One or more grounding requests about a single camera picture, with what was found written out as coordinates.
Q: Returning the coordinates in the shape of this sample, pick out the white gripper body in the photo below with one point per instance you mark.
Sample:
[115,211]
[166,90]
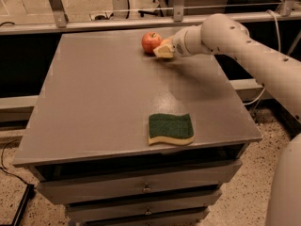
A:
[180,46]

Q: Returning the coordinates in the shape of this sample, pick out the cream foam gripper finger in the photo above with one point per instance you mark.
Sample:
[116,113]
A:
[164,51]

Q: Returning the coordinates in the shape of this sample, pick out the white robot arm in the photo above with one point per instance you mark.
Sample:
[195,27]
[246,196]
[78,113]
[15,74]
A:
[279,74]

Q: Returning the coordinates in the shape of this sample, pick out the orange fruit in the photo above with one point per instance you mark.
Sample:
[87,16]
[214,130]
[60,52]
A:
[166,41]

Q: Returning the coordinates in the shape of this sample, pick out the green yellow sponge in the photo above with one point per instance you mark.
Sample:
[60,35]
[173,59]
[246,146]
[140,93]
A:
[170,129]

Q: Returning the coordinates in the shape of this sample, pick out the red apple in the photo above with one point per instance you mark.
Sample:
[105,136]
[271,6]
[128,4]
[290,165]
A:
[150,41]

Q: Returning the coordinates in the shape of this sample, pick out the grey drawer cabinet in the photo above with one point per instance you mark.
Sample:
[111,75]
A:
[87,140]

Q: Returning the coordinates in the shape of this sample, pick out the metal railing frame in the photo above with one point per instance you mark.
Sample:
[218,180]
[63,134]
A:
[59,16]

